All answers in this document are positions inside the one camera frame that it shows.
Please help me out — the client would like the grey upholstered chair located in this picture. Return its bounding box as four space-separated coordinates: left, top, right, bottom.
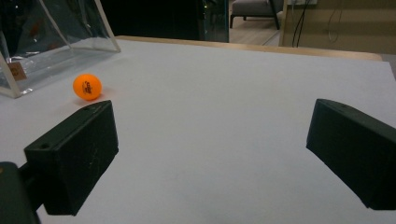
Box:
229 0 285 31

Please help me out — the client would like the dark glass cabinet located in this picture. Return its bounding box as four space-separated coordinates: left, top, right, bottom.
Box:
199 0 231 44

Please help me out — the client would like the orange ping pong ball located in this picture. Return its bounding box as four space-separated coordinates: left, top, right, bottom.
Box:
72 73 103 102

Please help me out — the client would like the black cable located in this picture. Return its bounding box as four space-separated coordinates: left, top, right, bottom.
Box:
291 0 312 49

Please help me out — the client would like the clear plastic bag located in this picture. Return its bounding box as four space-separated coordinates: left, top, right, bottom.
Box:
0 0 121 99

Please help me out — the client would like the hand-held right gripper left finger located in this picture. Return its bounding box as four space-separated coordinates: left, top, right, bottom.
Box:
23 99 120 217

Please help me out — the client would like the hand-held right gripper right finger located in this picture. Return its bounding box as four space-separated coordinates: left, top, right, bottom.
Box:
305 98 396 211

